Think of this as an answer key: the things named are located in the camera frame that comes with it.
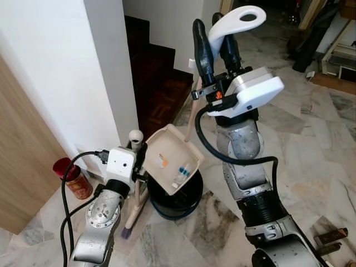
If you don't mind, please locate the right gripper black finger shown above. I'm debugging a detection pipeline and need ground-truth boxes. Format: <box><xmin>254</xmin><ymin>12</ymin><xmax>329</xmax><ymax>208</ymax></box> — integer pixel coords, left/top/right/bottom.
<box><xmin>192</xmin><ymin>18</ymin><xmax>216</xmax><ymax>85</ymax></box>
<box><xmin>211</xmin><ymin>12</ymin><xmax>243</xmax><ymax>74</ymax></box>

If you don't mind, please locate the beige dustpan with white handle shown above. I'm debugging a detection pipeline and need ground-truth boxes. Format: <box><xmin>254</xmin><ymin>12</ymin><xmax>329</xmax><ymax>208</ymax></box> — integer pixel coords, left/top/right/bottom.
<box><xmin>143</xmin><ymin>6</ymin><xmax>268</xmax><ymax>196</ymax></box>

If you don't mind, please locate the beige broom with purple bristles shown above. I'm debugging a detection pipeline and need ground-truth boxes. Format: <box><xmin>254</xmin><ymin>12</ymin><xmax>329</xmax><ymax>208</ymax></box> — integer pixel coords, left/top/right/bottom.
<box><xmin>121</xmin><ymin>129</ymin><xmax>150</xmax><ymax>240</ymax></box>

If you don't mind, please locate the clear plastic wrapper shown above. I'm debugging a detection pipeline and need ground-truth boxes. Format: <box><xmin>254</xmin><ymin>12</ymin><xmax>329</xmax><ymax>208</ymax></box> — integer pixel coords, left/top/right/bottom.
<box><xmin>172</xmin><ymin>162</ymin><xmax>193</xmax><ymax>188</ymax></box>

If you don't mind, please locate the dark brown floor piece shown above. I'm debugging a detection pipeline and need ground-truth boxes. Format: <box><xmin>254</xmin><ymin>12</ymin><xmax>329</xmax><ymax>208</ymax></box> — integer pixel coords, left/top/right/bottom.
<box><xmin>314</xmin><ymin>228</ymin><xmax>349</xmax><ymax>246</ymax></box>
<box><xmin>319</xmin><ymin>243</ymin><xmax>343</xmax><ymax>257</ymax></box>

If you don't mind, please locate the round black bin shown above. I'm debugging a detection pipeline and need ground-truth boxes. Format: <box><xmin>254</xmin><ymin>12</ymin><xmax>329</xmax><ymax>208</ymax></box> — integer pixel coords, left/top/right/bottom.
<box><xmin>145</xmin><ymin>167</ymin><xmax>204</xmax><ymax>221</ymax></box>

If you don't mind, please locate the dark wooden staircase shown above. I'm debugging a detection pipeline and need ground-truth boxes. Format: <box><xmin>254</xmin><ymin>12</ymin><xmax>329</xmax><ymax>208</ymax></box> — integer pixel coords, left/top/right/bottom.
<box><xmin>123</xmin><ymin>16</ymin><xmax>195</xmax><ymax>137</ymax></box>

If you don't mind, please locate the brown flat board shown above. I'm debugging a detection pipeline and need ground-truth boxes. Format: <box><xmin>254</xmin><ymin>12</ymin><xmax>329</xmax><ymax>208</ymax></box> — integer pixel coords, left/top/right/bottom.
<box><xmin>311</xmin><ymin>72</ymin><xmax>356</xmax><ymax>96</ymax></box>

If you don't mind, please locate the white boxy appliance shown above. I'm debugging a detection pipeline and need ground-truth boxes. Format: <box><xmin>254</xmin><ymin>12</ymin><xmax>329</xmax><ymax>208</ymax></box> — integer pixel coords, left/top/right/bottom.
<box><xmin>319</xmin><ymin>36</ymin><xmax>356</xmax><ymax>85</ymax></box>

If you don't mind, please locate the light wooden panel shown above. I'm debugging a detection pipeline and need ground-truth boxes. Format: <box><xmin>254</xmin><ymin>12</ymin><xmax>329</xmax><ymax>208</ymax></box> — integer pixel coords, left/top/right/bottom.
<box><xmin>0</xmin><ymin>53</ymin><xmax>71</xmax><ymax>235</ymax></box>

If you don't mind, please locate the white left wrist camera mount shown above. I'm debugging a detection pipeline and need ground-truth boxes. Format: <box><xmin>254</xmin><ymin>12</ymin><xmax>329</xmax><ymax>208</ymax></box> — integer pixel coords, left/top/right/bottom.
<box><xmin>105</xmin><ymin>146</ymin><xmax>137</xmax><ymax>182</ymax></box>

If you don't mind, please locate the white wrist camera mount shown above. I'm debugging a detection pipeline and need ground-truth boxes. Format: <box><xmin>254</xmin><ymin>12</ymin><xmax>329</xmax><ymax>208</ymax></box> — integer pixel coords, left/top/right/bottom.
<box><xmin>207</xmin><ymin>67</ymin><xmax>285</xmax><ymax>119</ymax></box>
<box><xmin>105</xmin><ymin>146</ymin><xmax>137</xmax><ymax>182</ymax></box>

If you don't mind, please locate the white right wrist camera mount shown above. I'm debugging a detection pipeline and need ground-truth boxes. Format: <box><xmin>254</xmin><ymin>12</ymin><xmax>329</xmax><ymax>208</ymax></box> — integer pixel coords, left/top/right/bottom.
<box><xmin>207</xmin><ymin>67</ymin><xmax>285</xmax><ymax>119</ymax></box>

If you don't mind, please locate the beige door frame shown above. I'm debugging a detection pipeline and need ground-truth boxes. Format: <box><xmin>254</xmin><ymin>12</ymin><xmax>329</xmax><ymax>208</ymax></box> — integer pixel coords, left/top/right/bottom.
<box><xmin>219</xmin><ymin>0</ymin><xmax>234</xmax><ymax>15</ymax></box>

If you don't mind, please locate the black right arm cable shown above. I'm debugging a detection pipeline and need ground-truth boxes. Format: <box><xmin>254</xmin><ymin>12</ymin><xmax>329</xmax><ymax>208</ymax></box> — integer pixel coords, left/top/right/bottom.
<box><xmin>194</xmin><ymin>105</ymin><xmax>279</xmax><ymax>191</ymax></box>

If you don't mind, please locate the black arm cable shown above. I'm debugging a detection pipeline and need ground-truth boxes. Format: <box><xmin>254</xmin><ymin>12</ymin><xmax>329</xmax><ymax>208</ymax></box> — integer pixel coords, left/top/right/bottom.
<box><xmin>59</xmin><ymin>150</ymin><xmax>110</xmax><ymax>267</ymax></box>
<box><xmin>194</xmin><ymin>105</ymin><xmax>279</xmax><ymax>191</ymax></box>

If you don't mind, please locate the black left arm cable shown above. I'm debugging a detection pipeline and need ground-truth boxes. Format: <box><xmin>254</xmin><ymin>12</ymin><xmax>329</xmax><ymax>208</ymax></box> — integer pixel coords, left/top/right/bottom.
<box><xmin>59</xmin><ymin>150</ymin><xmax>110</xmax><ymax>267</ymax></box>

